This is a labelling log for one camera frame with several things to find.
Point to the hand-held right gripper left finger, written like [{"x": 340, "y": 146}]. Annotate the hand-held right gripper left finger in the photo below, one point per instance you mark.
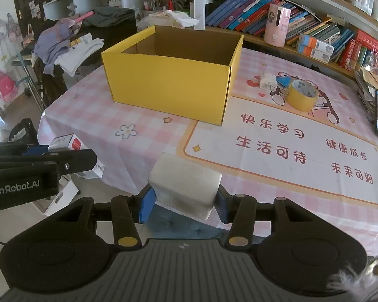
[{"x": 146, "y": 206}]

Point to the white power adapter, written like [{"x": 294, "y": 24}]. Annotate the white power adapter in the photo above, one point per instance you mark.
[{"x": 267, "y": 81}]

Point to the white rectangular block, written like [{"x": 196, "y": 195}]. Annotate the white rectangular block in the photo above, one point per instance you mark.
[{"x": 186, "y": 182}]

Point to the row of colourful books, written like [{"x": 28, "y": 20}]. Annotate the row of colourful books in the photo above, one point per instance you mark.
[{"x": 239, "y": 12}]

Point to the stack of papers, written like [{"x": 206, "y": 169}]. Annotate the stack of papers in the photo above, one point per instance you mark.
[{"x": 365, "y": 91}]

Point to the pink checkered tablecloth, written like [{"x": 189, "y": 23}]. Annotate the pink checkered tablecloth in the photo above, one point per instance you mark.
[{"x": 97, "y": 122}]

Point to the black trash bin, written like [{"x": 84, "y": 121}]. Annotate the black trash bin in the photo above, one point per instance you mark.
[{"x": 22, "y": 130}]

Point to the purple garment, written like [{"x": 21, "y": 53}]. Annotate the purple garment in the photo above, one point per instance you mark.
[{"x": 50, "y": 45}]

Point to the red and white small box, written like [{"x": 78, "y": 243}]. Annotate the red and white small box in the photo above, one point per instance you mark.
[{"x": 71, "y": 141}]

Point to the white printed shirt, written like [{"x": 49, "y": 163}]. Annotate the white printed shirt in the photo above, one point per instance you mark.
[{"x": 78, "y": 53}]

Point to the pink hanging bag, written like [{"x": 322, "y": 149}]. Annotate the pink hanging bag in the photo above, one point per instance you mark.
[{"x": 6, "y": 86}]

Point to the pink stick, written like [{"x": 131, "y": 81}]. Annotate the pink stick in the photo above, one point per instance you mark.
[{"x": 83, "y": 16}]

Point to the folded dark grey clothes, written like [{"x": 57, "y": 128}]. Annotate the folded dark grey clothes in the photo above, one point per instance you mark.
[{"x": 110, "y": 15}]

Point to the red boxed book set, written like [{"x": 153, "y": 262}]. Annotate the red boxed book set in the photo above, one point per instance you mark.
[{"x": 362, "y": 53}]

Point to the blue plastic wrapper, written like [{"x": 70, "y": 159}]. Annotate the blue plastic wrapper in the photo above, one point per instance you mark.
[{"x": 283, "y": 81}]

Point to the white shelf unit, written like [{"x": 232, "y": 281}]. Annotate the white shelf unit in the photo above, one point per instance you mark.
[{"x": 199, "y": 0}]

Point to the pink cylindrical humidifier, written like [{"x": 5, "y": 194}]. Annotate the pink cylindrical humidifier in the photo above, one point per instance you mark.
[{"x": 275, "y": 28}]

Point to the furry grey sleeve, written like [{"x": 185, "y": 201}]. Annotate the furry grey sleeve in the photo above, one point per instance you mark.
[{"x": 352, "y": 283}]

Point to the white plastic stool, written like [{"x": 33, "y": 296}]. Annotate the white plastic stool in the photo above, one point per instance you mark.
[{"x": 66, "y": 195}]

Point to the pile of clothes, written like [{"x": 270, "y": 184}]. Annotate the pile of clothes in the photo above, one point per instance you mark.
[{"x": 113, "y": 34}]

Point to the blue seat cushion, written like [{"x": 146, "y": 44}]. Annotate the blue seat cushion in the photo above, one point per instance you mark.
[{"x": 182, "y": 226}]

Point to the yellow tape roll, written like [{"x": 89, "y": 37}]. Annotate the yellow tape roll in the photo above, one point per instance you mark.
[{"x": 297, "y": 100}]

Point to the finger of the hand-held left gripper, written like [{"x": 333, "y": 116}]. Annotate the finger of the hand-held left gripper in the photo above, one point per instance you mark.
[
  {"x": 34, "y": 150},
  {"x": 78, "y": 162}
]

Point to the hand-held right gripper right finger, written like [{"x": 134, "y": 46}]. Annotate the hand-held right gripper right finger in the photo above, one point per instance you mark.
[{"x": 222, "y": 207}]

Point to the yellow cardboard box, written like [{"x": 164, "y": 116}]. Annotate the yellow cardboard box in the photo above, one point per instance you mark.
[{"x": 170, "y": 81}]

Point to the crumpled white plastic bag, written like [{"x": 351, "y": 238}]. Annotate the crumpled white plastic bag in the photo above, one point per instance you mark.
[{"x": 167, "y": 20}]

